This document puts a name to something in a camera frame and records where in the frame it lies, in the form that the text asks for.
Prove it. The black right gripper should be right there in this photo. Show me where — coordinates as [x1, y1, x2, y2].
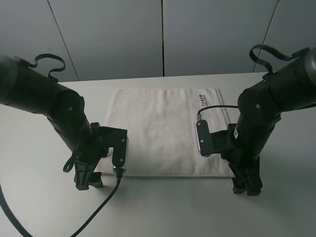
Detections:
[221, 123, 262, 196]

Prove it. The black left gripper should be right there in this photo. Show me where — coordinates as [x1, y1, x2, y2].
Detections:
[74, 122, 109, 191]

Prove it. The white towel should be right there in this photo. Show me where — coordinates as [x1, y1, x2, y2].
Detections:
[105, 88, 233, 177]

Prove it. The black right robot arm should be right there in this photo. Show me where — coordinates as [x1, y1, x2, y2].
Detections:
[223, 44, 316, 196]

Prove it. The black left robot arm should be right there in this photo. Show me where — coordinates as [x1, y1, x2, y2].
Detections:
[0, 56, 108, 191]

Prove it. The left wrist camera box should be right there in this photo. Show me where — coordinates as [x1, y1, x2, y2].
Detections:
[99, 126, 128, 169]

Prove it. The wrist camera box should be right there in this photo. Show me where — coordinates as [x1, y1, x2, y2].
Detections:
[99, 126, 128, 169]
[196, 119, 237, 157]

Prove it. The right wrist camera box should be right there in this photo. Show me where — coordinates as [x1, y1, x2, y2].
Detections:
[196, 119, 237, 157]

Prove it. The black right camera cable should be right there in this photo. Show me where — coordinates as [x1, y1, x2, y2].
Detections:
[195, 105, 239, 122]

